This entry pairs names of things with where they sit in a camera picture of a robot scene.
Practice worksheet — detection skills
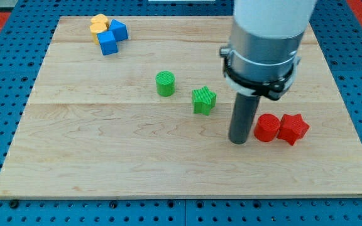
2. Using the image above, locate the red cylinder block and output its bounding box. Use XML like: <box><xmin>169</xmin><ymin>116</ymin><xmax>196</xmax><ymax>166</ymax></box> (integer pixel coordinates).
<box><xmin>254</xmin><ymin>114</ymin><xmax>280</xmax><ymax>142</ymax></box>

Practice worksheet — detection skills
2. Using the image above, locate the light wooden board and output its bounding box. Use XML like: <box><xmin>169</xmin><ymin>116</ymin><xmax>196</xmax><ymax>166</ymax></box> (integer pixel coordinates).
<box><xmin>0</xmin><ymin>16</ymin><xmax>362</xmax><ymax>200</ymax></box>

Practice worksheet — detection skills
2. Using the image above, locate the front yellow block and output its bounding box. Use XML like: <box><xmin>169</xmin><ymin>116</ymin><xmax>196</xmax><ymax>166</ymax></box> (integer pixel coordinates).
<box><xmin>89</xmin><ymin>22</ymin><xmax>107</xmax><ymax>45</ymax></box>

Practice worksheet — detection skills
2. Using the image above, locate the front blue cube block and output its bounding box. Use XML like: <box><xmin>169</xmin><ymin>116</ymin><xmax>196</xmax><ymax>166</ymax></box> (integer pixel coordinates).
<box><xmin>97</xmin><ymin>31</ymin><xmax>118</xmax><ymax>55</ymax></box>

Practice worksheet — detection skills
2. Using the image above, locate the yellow block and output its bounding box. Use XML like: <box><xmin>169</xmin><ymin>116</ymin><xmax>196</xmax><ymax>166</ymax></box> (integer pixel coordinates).
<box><xmin>89</xmin><ymin>22</ymin><xmax>107</xmax><ymax>45</ymax></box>
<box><xmin>90</xmin><ymin>14</ymin><xmax>109</xmax><ymax>28</ymax></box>

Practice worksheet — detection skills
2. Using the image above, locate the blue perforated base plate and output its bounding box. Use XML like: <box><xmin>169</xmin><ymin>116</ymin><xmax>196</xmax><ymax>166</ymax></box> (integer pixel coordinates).
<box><xmin>0</xmin><ymin>0</ymin><xmax>362</xmax><ymax>225</ymax></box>

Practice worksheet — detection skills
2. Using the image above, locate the rear blue cube block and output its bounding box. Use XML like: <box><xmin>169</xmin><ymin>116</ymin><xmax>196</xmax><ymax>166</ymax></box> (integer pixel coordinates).
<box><xmin>109</xmin><ymin>19</ymin><xmax>128</xmax><ymax>41</ymax></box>

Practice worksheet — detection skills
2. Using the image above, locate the red star block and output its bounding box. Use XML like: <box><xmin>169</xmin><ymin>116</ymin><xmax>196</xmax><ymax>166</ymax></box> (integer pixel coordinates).
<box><xmin>277</xmin><ymin>114</ymin><xmax>310</xmax><ymax>146</ymax></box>

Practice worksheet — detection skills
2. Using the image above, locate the rear yellow block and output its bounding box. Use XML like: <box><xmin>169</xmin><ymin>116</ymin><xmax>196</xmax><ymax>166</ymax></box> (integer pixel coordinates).
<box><xmin>90</xmin><ymin>14</ymin><xmax>109</xmax><ymax>28</ymax></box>

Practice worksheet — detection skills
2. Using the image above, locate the green star block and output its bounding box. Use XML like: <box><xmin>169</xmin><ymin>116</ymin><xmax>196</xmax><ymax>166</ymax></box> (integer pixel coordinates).
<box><xmin>192</xmin><ymin>86</ymin><xmax>217</xmax><ymax>116</ymax></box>

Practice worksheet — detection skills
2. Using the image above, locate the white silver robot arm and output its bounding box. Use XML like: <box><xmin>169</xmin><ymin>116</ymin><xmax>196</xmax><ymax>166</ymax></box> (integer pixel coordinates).
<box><xmin>219</xmin><ymin>0</ymin><xmax>317</xmax><ymax>144</ymax></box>

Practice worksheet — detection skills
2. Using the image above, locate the green cylinder block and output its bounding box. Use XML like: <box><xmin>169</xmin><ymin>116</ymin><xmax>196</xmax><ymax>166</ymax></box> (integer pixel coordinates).
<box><xmin>155</xmin><ymin>71</ymin><xmax>175</xmax><ymax>97</ymax></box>

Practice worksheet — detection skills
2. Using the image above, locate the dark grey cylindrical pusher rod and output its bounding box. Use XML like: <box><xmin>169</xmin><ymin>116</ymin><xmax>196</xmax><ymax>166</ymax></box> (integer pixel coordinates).
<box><xmin>228</xmin><ymin>93</ymin><xmax>260</xmax><ymax>144</ymax></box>

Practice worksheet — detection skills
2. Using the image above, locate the blue cube block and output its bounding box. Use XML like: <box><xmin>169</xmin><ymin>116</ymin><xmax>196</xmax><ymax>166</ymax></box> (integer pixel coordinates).
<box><xmin>109</xmin><ymin>19</ymin><xmax>128</xmax><ymax>41</ymax></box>
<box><xmin>97</xmin><ymin>31</ymin><xmax>118</xmax><ymax>55</ymax></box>

